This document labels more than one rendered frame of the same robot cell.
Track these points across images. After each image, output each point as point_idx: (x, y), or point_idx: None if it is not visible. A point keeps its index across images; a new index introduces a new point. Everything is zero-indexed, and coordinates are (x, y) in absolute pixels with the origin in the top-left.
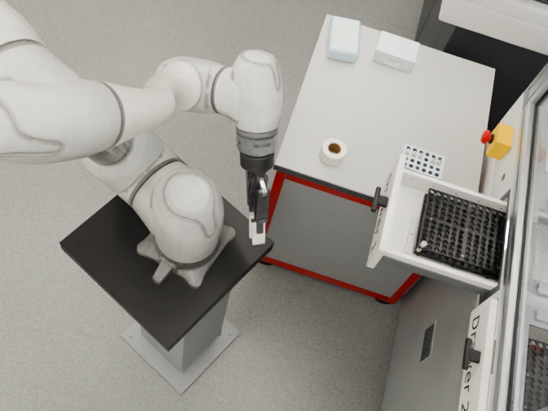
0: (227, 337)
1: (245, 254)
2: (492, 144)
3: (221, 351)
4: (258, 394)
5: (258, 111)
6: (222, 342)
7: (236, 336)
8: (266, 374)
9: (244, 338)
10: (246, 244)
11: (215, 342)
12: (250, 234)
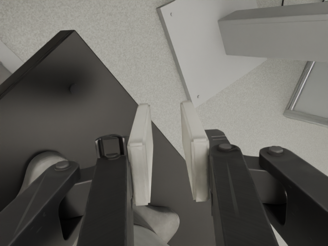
0: (3, 52)
1: (109, 118)
2: None
3: (23, 62)
4: (70, 25)
5: None
6: (10, 60)
7: (2, 41)
8: (49, 12)
9: (2, 31)
10: (79, 116)
11: (11, 68)
12: (152, 151)
